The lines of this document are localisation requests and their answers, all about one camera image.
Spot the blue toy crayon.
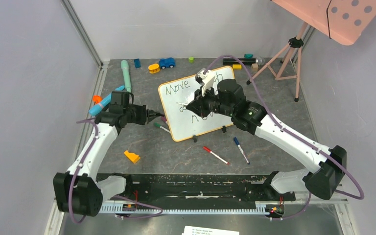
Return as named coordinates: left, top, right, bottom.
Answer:
left=88, top=92, right=112, bottom=117

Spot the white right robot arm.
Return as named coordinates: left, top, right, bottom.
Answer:
left=186, top=78, right=347, bottom=200

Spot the yellow oval toy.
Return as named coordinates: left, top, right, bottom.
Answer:
left=148, top=63, right=161, bottom=74

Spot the beige wooden block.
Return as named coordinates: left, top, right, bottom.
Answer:
left=251, top=63, right=260, bottom=72

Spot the blue toy car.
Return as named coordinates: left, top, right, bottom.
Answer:
left=159, top=57, right=176, bottom=70

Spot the mint green toy crayon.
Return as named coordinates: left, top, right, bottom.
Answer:
left=120, top=60, right=132, bottom=93

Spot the pink perforated tray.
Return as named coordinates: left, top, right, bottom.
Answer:
left=273, top=0, right=376, bottom=46

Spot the green whiteboard marker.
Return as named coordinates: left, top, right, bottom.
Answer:
left=153, top=123, right=171, bottom=133

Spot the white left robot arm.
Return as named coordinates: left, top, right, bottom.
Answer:
left=53, top=91, right=163, bottom=220

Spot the red whiteboard marker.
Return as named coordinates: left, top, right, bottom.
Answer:
left=203, top=146, right=230, bottom=165

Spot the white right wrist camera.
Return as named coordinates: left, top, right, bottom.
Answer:
left=195, top=68, right=217, bottom=96

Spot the black microphone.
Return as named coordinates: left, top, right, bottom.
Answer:
left=223, top=57, right=265, bottom=66

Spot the yellow block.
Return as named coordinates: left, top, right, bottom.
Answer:
left=232, top=64, right=242, bottom=70

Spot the white cable duct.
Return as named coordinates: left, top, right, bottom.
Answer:
left=99, top=201, right=274, bottom=216

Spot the orange toy piece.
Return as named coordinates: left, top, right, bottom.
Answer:
left=92, top=95, right=103, bottom=104

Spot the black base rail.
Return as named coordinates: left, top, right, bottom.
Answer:
left=74, top=172, right=331, bottom=210

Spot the printed paper sheet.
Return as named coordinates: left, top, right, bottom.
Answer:
left=182, top=226, right=240, bottom=235

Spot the pink tripod stand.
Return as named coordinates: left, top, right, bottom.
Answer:
left=252, top=22, right=308, bottom=102

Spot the dark blue block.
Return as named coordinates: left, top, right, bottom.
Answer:
left=134, top=59, right=141, bottom=69

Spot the orange wedge block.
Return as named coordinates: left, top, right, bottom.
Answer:
left=124, top=150, right=141, bottom=164

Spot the orange framed whiteboard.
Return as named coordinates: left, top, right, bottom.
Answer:
left=158, top=75, right=233, bottom=142

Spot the teal block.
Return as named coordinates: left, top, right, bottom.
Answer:
left=244, top=54, right=254, bottom=59

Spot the blue whiteboard marker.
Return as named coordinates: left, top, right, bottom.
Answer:
left=233, top=137, right=250, bottom=165

